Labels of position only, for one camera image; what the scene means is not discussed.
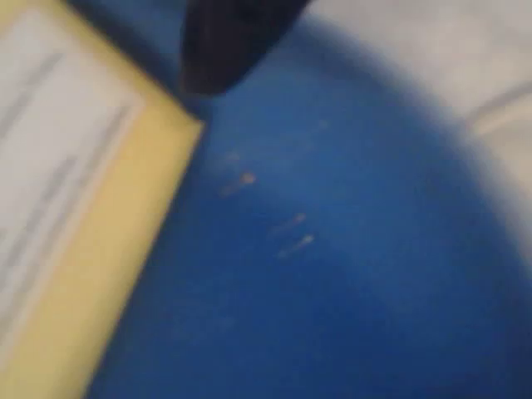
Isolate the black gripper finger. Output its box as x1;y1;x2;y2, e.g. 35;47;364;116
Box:
177;0;311;97

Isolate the yellow rectangular block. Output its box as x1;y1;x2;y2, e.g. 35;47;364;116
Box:
0;0;205;399

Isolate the blue plastic cup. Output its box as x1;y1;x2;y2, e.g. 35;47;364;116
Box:
66;0;532;399

